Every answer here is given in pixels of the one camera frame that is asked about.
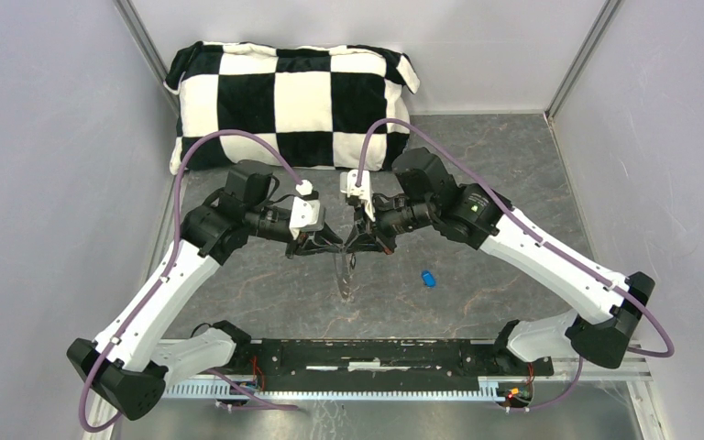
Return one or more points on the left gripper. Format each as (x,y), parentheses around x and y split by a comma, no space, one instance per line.
(311,242)

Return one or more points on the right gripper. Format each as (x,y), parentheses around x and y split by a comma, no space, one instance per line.
(366,241)

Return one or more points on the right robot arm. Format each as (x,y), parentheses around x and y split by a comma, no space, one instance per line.
(604,304)

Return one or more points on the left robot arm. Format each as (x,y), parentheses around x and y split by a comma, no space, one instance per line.
(124,364)

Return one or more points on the blue key fob tag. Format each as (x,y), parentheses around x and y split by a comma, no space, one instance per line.
(428,279)

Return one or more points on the black and white checkered pillow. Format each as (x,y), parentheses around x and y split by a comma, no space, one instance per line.
(319,108)

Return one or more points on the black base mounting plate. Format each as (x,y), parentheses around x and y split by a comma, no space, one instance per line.
(378,381)

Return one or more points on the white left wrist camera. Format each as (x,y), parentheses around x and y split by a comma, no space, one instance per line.
(307,212)

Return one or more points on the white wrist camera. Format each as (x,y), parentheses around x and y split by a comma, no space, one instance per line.
(307,212)
(355,185)

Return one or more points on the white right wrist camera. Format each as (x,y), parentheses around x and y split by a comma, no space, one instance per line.
(355,185)

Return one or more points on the white slotted cable duct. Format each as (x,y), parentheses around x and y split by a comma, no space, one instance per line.
(217,389)

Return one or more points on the aluminium frame rail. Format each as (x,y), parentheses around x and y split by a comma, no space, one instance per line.
(284,361)

